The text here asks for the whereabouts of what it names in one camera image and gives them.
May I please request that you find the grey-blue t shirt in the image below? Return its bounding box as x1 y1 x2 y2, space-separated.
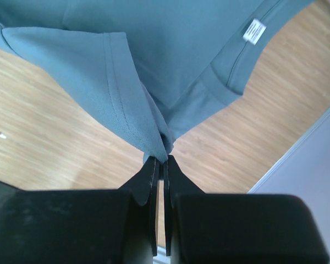
0 1 309 162

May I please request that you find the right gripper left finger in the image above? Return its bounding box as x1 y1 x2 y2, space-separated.
0 158 157 263

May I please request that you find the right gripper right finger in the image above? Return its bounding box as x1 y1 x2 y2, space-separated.
162 156 330 263

